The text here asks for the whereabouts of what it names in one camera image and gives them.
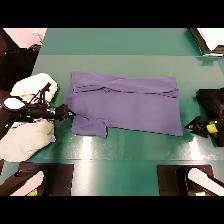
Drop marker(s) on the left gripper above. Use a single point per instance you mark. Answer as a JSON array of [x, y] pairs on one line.
[[62, 112]]

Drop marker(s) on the purple T-shirt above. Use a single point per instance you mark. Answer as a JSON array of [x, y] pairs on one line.
[[133, 106]]

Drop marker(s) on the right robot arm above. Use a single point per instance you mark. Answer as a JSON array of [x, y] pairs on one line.
[[200, 126]]

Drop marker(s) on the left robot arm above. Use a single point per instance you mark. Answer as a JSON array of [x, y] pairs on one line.
[[31, 112]]

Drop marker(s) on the white garment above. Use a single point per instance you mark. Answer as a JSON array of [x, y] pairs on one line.
[[33, 84], [23, 140]]

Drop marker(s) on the black garment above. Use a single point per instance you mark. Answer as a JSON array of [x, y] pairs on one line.
[[210, 100]]

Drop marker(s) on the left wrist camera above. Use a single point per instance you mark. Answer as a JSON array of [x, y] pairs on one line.
[[42, 92]]

